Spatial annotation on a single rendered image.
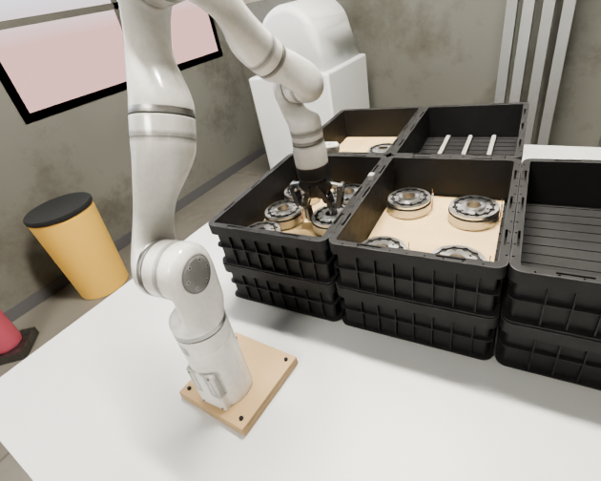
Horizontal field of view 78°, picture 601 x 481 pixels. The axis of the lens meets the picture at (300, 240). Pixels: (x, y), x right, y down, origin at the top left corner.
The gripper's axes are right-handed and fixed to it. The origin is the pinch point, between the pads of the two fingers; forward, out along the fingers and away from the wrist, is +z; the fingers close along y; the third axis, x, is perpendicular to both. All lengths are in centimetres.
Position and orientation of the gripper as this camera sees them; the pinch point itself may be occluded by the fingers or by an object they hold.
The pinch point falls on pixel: (321, 215)
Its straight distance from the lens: 92.9
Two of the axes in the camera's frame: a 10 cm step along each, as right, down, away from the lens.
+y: 9.0, 0.9, -4.3
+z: 1.8, 8.1, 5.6
